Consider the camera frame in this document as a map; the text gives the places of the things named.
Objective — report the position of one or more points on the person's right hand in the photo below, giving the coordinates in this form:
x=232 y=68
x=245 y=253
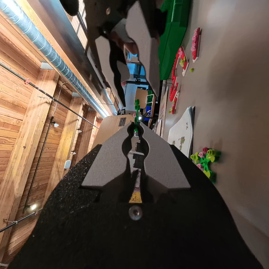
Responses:
x=131 y=48

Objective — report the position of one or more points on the red lego curved section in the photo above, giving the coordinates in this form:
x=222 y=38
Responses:
x=183 y=56
x=174 y=92

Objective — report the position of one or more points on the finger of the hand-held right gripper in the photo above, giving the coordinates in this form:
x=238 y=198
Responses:
x=147 y=48
x=104 y=63

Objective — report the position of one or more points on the green lego plant stem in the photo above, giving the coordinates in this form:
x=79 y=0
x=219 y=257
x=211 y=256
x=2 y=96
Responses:
x=136 y=117

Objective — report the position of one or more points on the green lego flower cluster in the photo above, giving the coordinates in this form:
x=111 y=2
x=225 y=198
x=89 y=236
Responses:
x=206 y=162

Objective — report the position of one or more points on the black track light pole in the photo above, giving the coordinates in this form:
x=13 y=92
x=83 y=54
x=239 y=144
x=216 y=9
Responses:
x=40 y=159

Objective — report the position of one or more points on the green plastic bin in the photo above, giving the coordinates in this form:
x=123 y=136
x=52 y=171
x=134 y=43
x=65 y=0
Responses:
x=172 y=37

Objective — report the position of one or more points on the lego instruction booklet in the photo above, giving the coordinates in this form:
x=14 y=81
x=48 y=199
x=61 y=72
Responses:
x=181 y=132

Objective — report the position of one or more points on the white wall device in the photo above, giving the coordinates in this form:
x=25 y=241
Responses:
x=67 y=164

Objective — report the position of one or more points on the long black rod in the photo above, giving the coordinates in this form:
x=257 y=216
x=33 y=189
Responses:
x=19 y=220
x=48 y=95

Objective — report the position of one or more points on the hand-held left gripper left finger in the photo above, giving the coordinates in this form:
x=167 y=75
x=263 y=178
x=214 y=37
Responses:
x=105 y=161

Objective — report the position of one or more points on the silver spiral air duct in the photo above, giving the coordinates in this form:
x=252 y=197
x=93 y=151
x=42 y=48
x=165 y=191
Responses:
x=52 y=55

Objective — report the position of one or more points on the pink red lego panel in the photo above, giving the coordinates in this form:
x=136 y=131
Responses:
x=195 y=45

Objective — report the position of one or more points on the brown cardboard box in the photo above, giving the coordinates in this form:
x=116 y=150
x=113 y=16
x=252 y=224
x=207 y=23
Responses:
x=110 y=129

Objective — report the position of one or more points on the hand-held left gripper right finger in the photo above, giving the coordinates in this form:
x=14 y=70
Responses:
x=166 y=166

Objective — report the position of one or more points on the dark steel beam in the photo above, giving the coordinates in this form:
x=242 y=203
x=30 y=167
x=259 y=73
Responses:
x=63 y=27

